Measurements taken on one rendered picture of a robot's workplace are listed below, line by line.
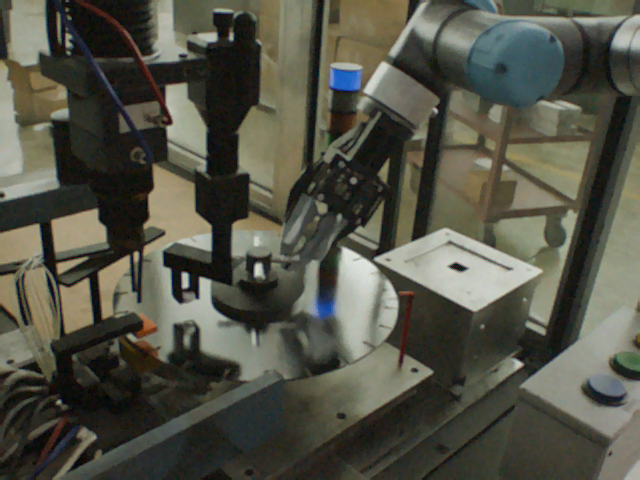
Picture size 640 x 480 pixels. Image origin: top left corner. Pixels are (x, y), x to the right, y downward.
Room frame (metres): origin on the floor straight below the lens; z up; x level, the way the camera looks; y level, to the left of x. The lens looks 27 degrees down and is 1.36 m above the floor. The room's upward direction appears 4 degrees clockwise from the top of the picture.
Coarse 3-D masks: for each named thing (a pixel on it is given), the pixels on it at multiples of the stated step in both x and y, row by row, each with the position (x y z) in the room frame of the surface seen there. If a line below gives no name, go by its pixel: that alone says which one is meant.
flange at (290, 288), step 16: (272, 272) 0.68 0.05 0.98; (288, 272) 0.71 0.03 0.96; (224, 288) 0.66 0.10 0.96; (240, 288) 0.66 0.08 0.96; (256, 288) 0.65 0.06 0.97; (272, 288) 0.66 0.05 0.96; (288, 288) 0.67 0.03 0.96; (304, 288) 0.67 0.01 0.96; (224, 304) 0.63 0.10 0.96; (240, 304) 0.63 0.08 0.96; (256, 304) 0.63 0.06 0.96; (272, 304) 0.63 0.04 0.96; (288, 304) 0.64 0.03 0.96
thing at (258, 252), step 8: (256, 240) 0.71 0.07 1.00; (256, 248) 0.68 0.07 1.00; (264, 248) 0.68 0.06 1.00; (240, 256) 0.67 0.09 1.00; (248, 256) 0.66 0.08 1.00; (256, 256) 0.66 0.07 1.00; (264, 256) 0.66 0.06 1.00; (272, 256) 0.67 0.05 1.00; (280, 256) 0.67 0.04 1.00; (288, 256) 0.68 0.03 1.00; (296, 256) 0.68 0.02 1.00; (248, 264) 0.66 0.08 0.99; (256, 264) 0.65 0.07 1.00; (264, 264) 0.66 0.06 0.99; (248, 272) 0.66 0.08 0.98; (256, 272) 0.63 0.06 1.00; (264, 272) 0.66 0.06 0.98; (256, 280) 0.63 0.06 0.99
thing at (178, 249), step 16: (224, 240) 0.59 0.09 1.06; (176, 256) 0.61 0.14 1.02; (192, 256) 0.61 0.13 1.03; (208, 256) 0.61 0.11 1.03; (224, 256) 0.59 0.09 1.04; (176, 272) 0.61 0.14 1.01; (192, 272) 0.60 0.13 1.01; (208, 272) 0.60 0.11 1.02; (224, 272) 0.59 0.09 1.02; (240, 272) 0.60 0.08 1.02; (176, 288) 0.61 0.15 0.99; (192, 288) 0.62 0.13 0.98
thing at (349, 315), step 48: (192, 240) 0.80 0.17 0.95; (240, 240) 0.80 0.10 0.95; (144, 288) 0.66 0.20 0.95; (336, 288) 0.70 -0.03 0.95; (384, 288) 0.70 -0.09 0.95; (192, 336) 0.57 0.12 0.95; (240, 336) 0.58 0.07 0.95; (288, 336) 0.59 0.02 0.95; (336, 336) 0.59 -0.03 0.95; (384, 336) 0.60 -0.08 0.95
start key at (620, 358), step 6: (618, 354) 0.66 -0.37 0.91; (624, 354) 0.66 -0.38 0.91; (630, 354) 0.66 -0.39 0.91; (636, 354) 0.67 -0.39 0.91; (618, 360) 0.65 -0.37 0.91; (624, 360) 0.65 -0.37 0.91; (630, 360) 0.65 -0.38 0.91; (636, 360) 0.65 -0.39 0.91; (618, 366) 0.65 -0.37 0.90; (624, 366) 0.64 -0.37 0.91; (630, 366) 0.64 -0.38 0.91; (636, 366) 0.64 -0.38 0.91; (630, 372) 0.63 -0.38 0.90; (636, 372) 0.63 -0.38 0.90
